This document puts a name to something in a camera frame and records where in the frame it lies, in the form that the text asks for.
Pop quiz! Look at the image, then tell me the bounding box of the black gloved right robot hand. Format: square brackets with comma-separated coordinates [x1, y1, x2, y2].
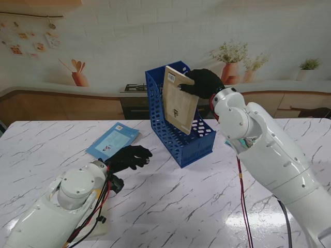
[178, 68, 224, 100]

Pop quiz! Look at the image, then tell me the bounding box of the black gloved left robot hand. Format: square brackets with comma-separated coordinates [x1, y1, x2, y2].
[104, 145, 153, 173]

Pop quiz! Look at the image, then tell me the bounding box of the tan paperback book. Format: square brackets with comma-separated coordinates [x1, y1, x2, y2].
[162, 65, 199, 135]

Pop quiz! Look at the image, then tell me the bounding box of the teal illustrated paperback book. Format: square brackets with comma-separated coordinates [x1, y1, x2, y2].
[224, 136, 257, 150]

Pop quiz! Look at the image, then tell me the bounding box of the light blue paperback book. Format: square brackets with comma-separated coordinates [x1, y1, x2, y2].
[85, 122, 142, 162]

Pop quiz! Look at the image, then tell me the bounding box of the blue plastic file holder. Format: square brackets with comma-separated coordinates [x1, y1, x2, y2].
[145, 60, 217, 169]

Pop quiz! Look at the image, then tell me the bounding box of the yellow and white book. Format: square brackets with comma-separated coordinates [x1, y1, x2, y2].
[90, 206, 109, 236]

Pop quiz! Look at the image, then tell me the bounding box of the printed kitchen backdrop banner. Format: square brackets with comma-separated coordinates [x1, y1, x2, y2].
[0, 0, 331, 122]

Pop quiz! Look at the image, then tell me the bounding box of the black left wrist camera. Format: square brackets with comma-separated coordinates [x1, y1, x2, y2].
[110, 175, 125, 193]

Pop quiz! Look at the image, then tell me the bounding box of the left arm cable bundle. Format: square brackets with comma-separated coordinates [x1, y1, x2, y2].
[62, 165, 114, 248]

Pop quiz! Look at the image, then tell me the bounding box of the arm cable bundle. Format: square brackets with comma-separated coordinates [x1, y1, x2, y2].
[62, 165, 114, 248]
[236, 154, 293, 248]

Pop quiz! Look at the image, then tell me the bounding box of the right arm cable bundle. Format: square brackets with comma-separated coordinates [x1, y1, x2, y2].
[236, 154, 293, 248]

